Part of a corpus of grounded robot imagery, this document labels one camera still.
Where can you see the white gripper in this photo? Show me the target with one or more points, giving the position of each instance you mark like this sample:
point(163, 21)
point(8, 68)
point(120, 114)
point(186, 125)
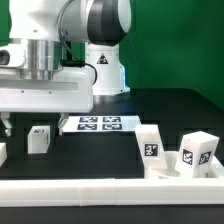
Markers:
point(69, 91)

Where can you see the white round stool seat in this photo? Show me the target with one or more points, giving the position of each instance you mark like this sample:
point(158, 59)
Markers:
point(170, 172)

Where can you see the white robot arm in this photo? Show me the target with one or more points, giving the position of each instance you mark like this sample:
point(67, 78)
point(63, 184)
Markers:
point(60, 55)

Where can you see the white sheet with tags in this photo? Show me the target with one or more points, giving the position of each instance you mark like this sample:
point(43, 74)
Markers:
point(101, 124)

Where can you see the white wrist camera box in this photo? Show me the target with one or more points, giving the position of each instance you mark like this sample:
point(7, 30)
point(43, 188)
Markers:
point(12, 56)

